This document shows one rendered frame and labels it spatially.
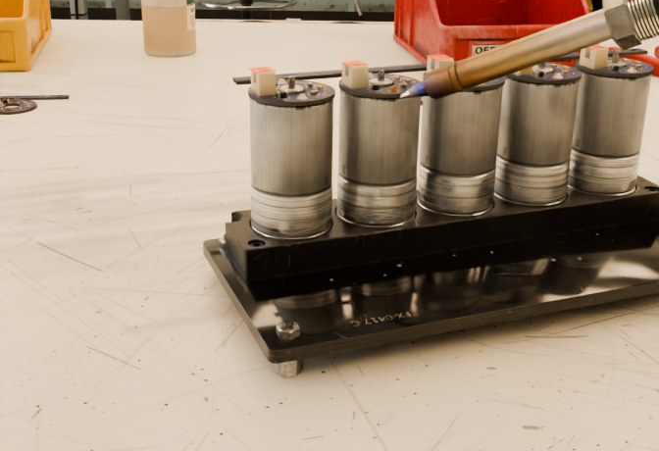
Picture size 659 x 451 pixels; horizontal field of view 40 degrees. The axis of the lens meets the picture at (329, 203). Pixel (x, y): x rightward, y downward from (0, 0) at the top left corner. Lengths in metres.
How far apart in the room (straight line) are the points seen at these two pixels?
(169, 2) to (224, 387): 0.39
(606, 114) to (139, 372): 0.17
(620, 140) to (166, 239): 0.16
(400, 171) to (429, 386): 0.07
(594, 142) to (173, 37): 0.34
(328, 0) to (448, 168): 4.42
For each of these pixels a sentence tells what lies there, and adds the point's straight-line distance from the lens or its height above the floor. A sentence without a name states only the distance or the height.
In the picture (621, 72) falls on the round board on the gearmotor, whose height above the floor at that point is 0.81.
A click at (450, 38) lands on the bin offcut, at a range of 0.54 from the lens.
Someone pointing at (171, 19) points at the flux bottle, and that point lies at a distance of 0.59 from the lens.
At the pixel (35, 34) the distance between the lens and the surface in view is 0.62.
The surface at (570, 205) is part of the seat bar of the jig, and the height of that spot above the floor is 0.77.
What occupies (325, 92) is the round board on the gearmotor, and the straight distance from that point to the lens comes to 0.26.
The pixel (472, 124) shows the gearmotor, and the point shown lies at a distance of 0.28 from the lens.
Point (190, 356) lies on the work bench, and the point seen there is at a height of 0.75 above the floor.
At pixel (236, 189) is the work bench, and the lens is 0.36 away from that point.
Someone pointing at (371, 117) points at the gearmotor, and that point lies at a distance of 0.26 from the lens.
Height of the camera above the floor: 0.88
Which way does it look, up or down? 22 degrees down
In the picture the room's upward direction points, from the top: 1 degrees clockwise
